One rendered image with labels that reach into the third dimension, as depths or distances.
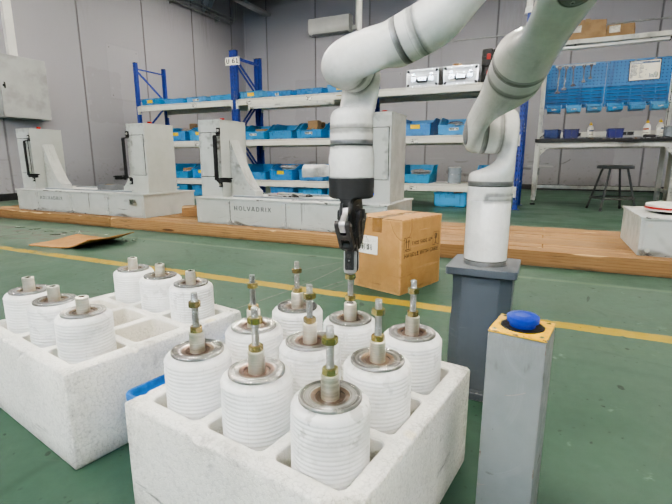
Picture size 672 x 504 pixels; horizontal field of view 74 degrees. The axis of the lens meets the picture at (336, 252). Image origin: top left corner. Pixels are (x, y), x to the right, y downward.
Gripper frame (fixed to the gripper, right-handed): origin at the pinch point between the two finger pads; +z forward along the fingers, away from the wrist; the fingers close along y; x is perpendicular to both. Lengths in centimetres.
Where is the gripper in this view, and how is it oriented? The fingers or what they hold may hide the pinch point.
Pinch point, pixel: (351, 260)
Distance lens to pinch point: 76.1
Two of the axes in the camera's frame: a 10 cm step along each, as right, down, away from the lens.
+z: 0.1, 9.8, 2.0
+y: 2.8, -1.9, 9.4
